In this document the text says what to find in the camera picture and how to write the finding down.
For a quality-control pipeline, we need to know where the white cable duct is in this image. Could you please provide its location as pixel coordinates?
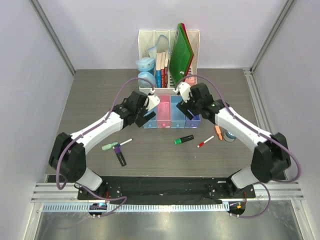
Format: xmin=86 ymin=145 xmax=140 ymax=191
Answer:
xmin=42 ymin=202 xmax=230 ymax=213

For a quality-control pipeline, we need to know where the light green mini highlighter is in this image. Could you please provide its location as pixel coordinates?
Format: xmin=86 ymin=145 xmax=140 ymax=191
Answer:
xmin=101 ymin=142 xmax=118 ymax=151

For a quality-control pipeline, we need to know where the red capped white pen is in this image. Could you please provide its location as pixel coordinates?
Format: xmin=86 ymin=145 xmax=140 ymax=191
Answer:
xmin=197 ymin=135 xmax=215 ymax=148

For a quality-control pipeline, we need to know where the lower blue tape dispenser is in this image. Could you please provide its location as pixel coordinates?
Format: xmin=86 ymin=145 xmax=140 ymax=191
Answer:
xmin=138 ymin=71 xmax=156 ymax=88

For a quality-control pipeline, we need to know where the red spine book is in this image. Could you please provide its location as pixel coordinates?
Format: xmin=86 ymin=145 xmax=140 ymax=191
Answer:
xmin=160 ymin=51 xmax=166 ymax=88
xmin=164 ymin=50 xmax=169 ymax=88

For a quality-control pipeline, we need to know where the blue spine book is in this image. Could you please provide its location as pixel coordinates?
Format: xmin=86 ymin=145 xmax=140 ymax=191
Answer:
xmin=155 ymin=53 xmax=163 ymax=88

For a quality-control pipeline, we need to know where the red folder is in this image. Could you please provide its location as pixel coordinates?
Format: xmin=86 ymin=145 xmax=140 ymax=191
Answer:
xmin=180 ymin=22 xmax=194 ymax=77

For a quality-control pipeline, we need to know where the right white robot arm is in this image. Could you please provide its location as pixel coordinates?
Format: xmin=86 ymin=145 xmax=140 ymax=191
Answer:
xmin=175 ymin=82 xmax=291 ymax=198

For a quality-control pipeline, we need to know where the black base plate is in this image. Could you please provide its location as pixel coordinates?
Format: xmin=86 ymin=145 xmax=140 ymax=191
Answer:
xmin=94 ymin=176 xmax=256 ymax=206

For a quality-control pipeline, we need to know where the pink eraser box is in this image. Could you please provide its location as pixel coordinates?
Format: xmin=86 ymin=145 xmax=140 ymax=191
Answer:
xmin=184 ymin=76 xmax=197 ymax=86

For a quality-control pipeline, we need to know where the blue washi tape roll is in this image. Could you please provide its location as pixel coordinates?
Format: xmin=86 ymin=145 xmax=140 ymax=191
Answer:
xmin=223 ymin=130 xmax=236 ymax=143

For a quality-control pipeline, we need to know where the upper blue tape dispenser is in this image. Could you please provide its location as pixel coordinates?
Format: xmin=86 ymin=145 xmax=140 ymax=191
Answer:
xmin=135 ymin=57 xmax=156 ymax=74

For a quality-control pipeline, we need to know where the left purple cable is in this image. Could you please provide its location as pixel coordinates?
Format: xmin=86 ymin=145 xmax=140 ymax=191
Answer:
xmin=56 ymin=77 xmax=156 ymax=218

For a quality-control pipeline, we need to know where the green folder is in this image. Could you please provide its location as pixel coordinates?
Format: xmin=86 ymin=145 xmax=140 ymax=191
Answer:
xmin=169 ymin=23 xmax=189 ymax=87

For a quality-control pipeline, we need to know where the pink drawer bin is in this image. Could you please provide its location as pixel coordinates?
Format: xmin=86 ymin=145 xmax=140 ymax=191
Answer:
xmin=156 ymin=95 xmax=171 ymax=128

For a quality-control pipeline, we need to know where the blue drawer bin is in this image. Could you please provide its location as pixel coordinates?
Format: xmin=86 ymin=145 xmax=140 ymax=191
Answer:
xmin=170 ymin=95 xmax=186 ymax=129
xmin=143 ymin=116 xmax=158 ymax=129

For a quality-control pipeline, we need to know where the white file organizer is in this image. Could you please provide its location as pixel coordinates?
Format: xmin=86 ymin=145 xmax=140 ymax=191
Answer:
xmin=138 ymin=29 xmax=201 ymax=99

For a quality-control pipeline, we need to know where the purple black highlighter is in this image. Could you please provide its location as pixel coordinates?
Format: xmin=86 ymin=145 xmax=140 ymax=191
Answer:
xmin=113 ymin=145 xmax=127 ymax=167

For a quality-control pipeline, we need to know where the green black highlighter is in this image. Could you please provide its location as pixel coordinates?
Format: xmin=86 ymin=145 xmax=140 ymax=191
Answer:
xmin=174 ymin=135 xmax=194 ymax=145

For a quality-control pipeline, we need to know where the purple capped white pen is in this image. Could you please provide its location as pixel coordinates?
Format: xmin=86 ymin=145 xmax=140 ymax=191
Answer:
xmin=117 ymin=138 xmax=133 ymax=147

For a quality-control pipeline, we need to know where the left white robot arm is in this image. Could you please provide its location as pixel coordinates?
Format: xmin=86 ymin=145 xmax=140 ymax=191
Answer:
xmin=48 ymin=90 xmax=160 ymax=200

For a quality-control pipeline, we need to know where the orange mini highlighter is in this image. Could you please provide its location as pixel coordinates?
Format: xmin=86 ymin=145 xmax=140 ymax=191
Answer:
xmin=214 ymin=125 xmax=224 ymax=141

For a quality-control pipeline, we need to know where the blue tape dispenser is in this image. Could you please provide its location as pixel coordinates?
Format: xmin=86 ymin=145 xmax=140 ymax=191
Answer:
xmin=138 ymin=71 xmax=156 ymax=88
xmin=135 ymin=57 xmax=156 ymax=74

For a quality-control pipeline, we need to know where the purple drawer bin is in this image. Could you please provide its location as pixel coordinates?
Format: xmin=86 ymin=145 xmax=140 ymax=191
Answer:
xmin=184 ymin=115 xmax=201 ymax=129

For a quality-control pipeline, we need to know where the blue clear pouch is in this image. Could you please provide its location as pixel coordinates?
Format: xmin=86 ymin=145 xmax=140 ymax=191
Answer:
xmin=147 ymin=34 xmax=171 ymax=60

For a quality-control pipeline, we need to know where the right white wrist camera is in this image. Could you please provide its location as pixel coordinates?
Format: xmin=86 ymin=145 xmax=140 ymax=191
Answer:
xmin=173 ymin=81 xmax=192 ymax=103

